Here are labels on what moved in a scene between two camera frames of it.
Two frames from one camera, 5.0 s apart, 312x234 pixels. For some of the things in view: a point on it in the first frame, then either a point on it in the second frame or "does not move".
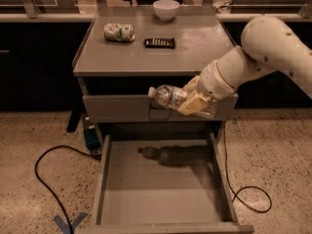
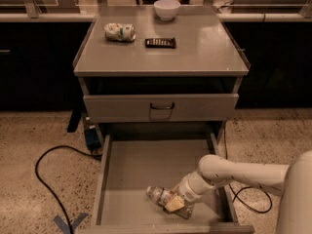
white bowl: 166,9 does not move
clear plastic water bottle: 172,97 → 160,196
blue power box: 92,139 does not move
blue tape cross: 64,226 does not move
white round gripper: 212,81 → 185,191
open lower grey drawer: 167,186 does not move
